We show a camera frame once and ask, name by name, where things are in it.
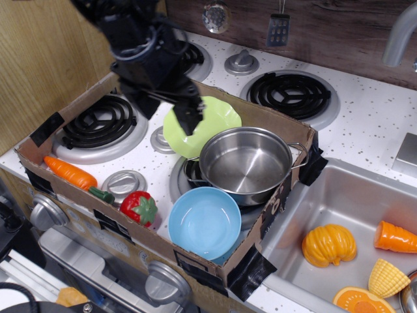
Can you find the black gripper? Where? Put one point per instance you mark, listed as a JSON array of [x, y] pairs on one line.
[[150, 70]]

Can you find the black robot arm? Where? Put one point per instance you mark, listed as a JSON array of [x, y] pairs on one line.
[[127, 18]]

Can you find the stainless steel pot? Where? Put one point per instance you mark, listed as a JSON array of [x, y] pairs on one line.
[[248, 163]]

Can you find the silver knob inside box centre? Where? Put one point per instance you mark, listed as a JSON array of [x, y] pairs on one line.
[[159, 143]]

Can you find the light green plastic plate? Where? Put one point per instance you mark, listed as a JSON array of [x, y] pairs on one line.
[[218, 116]]

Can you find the front left black burner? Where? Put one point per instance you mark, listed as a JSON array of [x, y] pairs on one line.
[[107, 130]]

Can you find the back left black burner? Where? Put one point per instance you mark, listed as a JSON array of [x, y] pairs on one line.
[[196, 63]]

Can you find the silver knob back centre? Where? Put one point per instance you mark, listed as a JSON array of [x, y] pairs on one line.
[[241, 64]]

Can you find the silver knob near strawberry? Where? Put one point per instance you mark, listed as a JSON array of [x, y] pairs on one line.
[[122, 183]]

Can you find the red toy strawberry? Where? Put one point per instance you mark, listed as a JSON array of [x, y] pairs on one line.
[[141, 207]]

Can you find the hanging silver strainer ladle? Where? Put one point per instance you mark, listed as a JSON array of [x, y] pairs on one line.
[[216, 17]]

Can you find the light blue plastic bowl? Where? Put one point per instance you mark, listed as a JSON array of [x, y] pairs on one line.
[[206, 221]]

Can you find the cardboard fence box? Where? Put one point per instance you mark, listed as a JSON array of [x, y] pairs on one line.
[[239, 275]]

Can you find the hanging grey toy spatula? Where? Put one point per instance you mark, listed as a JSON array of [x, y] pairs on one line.
[[278, 27]]

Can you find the back right black burner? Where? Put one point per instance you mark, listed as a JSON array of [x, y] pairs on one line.
[[297, 94]]

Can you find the silver oven knob left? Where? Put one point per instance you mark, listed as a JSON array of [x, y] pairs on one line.
[[46, 213]]

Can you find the silver oven knob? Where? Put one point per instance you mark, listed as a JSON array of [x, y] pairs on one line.
[[165, 286], [46, 213]]

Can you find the silver oven knob right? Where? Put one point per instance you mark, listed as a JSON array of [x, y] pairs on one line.
[[165, 286]]

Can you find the stainless steel sink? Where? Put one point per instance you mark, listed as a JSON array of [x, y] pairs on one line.
[[348, 196]]

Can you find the orange toy pumpkin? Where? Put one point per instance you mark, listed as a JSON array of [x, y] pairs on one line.
[[329, 244]]

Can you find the orange object bottom left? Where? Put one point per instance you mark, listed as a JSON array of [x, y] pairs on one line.
[[70, 296]]

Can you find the grey block right edge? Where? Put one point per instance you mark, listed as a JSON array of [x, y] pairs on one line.
[[405, 160]]

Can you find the silver faucet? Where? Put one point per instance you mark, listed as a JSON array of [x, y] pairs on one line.
[[399, 37]]

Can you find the orange toy carrot half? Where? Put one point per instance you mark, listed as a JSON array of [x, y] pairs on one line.
[[394, 238]]

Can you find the orange toy citrus slice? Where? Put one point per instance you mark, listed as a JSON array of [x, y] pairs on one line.
[[353, 299]]

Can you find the yellow toy corn piece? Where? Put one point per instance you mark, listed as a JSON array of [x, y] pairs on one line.
[[386, 279]]

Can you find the silver object in sink corner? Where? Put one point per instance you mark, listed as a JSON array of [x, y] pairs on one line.
[[407, 297]]

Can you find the silver oven door handle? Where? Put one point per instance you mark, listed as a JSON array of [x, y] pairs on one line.
[[121, 292]]

